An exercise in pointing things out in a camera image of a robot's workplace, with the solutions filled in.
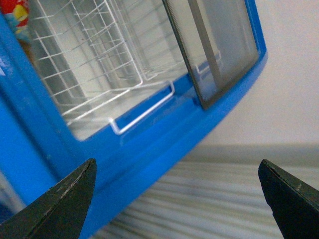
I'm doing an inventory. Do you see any glass sliding freezer lid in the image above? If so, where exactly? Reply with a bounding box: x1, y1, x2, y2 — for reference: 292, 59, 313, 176
162, 0, 258, 110

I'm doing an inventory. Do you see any white wire freezer basket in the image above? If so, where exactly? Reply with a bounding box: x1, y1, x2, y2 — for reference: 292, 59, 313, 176
29, 0, 187, 140

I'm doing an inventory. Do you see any white blue chest freezer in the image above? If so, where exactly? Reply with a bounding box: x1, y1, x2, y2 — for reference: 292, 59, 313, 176
0, 1, 267, 239

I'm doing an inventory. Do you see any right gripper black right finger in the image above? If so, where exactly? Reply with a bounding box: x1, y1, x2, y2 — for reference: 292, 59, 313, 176
258, 159, 319, 239

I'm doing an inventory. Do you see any red drink bottle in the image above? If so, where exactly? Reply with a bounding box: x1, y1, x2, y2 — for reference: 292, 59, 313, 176
0, 0, 34, 65

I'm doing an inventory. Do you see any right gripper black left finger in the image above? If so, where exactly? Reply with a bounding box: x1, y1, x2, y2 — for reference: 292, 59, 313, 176
0, 159, 97, 239

